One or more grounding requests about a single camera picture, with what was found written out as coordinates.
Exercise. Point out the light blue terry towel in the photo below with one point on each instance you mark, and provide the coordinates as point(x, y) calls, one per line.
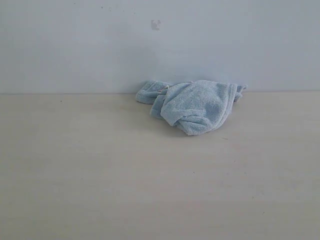
point(195, 107)

